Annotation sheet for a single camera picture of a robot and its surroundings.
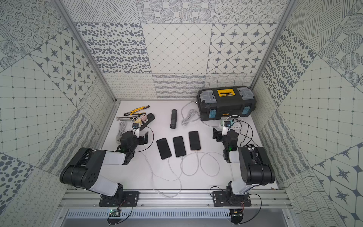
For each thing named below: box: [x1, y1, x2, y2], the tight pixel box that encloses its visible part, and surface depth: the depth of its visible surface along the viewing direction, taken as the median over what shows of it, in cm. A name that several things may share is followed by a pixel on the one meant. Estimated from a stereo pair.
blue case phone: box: [156, 137, 173, 160], surface depth 95 cm
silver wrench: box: [115, 116, 132, 121], surface depth 110 cm
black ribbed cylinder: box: [169, 109, 178, 130], surface depth 108 cm
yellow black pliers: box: [123, 104, 150, 117], surface depth 113 cm
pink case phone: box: [188, 130, 201, 151], surface depth 97 cm
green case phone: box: [172, 135, 187, 158], surface depth 95 cm
